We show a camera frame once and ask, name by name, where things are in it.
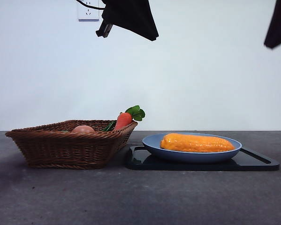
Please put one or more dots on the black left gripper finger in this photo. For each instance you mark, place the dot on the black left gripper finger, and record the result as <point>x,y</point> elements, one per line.
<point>104,29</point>
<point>133,18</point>

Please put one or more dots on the orange-yellow toy corn cob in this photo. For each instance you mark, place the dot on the orange-yellow toy corn cob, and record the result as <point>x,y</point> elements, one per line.
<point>196,143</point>

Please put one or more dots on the blue round plate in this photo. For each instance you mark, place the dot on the blue round plate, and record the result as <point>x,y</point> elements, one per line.
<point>192,157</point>

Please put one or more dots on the brown wicker basket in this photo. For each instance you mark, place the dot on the brown wicker basket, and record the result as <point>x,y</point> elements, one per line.
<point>67,150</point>

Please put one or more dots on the orange toy carrot green leaves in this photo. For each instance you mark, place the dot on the orange toy carrot green leaves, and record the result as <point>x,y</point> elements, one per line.
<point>123,119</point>

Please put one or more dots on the dark green toy vegetable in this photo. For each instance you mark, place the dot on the dark green toy vegetable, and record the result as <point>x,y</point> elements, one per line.
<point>109,126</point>

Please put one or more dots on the pinkish brown toy egg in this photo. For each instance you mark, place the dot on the pinkish brown toy egg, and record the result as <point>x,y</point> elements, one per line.
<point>82,129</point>

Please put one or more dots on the small green vegetable piece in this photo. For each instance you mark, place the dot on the small green vegetable piece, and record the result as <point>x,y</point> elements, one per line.
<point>64,131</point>

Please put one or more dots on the black rectangular tray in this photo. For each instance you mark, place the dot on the black rectangular tray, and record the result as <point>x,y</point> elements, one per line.
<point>248,165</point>

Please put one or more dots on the white wall socket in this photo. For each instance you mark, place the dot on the white wall socket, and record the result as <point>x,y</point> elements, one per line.
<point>88,16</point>

